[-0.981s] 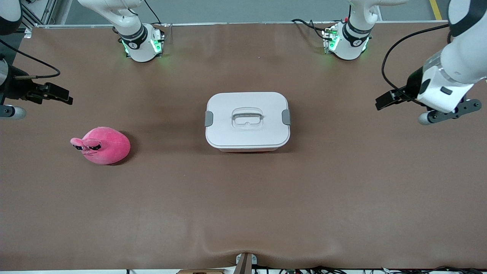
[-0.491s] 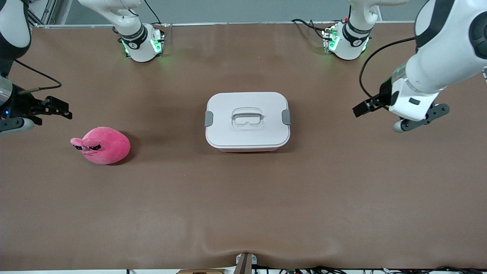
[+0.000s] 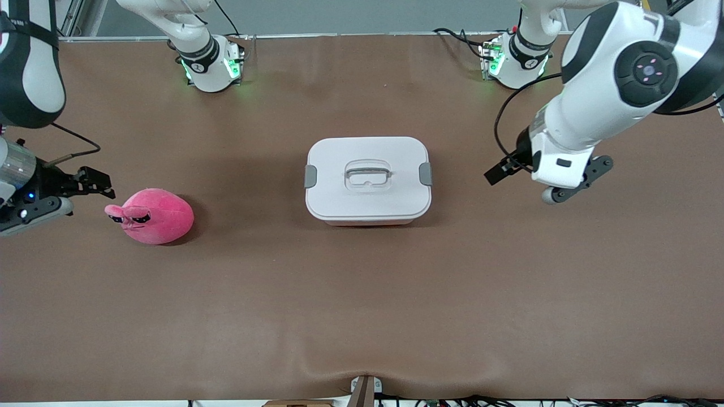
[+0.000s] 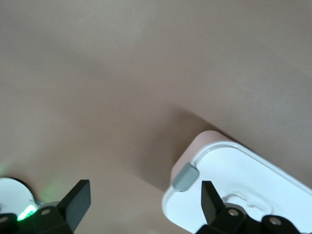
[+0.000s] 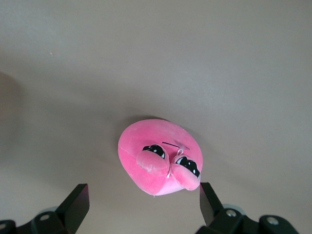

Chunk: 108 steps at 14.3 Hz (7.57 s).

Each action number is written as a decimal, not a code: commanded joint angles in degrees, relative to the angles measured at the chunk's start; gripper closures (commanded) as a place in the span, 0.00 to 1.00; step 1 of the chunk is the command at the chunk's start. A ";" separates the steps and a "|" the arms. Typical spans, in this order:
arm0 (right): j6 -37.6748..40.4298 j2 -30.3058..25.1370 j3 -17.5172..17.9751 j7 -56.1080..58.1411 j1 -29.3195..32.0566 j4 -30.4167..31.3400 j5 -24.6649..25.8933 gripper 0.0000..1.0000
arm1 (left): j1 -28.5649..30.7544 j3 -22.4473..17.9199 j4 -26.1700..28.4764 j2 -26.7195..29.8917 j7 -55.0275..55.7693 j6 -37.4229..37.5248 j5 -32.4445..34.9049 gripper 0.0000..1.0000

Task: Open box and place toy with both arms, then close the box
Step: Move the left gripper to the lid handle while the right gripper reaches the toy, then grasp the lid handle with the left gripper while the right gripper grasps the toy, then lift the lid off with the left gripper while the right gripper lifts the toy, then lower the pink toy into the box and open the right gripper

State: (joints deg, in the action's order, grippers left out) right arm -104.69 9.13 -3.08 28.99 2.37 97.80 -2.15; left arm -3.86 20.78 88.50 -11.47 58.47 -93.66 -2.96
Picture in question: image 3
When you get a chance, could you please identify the pink plush toy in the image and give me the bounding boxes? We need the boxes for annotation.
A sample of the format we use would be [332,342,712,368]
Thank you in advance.
[104,188,195,245]

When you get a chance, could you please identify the white box lid grey clips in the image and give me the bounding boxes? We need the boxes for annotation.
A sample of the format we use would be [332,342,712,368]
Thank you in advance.
[304,137,433,222]

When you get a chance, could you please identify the pink translucent plastic box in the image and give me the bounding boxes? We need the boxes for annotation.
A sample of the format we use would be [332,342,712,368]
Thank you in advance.
[324,218,416,227]

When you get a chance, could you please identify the brown table mat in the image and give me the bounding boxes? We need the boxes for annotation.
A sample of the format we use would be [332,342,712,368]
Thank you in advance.
[0,31,724,403]

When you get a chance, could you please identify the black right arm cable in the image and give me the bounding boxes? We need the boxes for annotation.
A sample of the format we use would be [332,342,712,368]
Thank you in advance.
[48,122,102,168]

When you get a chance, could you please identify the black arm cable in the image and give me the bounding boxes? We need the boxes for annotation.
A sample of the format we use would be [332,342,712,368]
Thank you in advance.
[494,72,566,171]
[48,122,102,168]

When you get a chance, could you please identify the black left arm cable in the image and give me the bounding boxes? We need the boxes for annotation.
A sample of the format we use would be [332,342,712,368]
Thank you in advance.
[494,72,566,171]

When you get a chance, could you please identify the black left base cable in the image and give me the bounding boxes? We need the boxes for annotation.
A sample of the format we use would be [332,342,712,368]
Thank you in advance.
[433,27,495,60]

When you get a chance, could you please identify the black base cable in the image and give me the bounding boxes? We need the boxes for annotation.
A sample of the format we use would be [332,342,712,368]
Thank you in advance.
[433,27,495,60]
[212,0,242,38]

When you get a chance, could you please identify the aluminium frame post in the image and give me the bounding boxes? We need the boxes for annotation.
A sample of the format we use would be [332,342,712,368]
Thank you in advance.
[57,0,108,39]

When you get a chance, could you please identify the black right base cable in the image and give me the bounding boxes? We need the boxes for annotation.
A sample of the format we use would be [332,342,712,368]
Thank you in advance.
[212,0,242,38]

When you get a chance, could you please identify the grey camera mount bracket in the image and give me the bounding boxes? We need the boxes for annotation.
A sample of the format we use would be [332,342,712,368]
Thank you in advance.
[350,375,383,407]

